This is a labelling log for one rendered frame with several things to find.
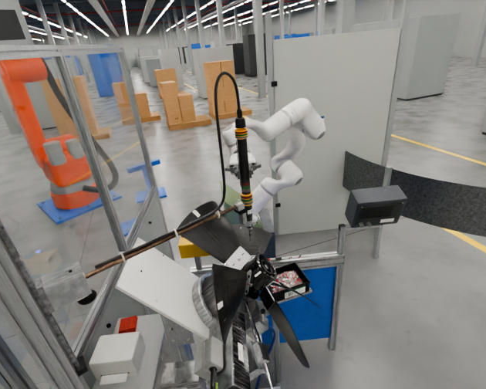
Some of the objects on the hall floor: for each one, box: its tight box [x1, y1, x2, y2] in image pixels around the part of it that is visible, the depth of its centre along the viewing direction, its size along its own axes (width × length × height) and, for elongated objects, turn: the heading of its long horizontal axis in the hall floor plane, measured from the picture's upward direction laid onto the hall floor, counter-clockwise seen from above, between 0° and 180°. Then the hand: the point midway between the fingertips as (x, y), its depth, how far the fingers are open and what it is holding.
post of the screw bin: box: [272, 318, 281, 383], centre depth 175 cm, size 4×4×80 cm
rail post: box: [328, 266, 343, 350], centre depth 192 cm, size 4×4×78 cm
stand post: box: [172, 343, 194, 362], centre depth 138 cm, size 4×9×115 cm, turn 13°
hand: (244, 172), depth 105 cm, fingers closed on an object, 4 cm apart
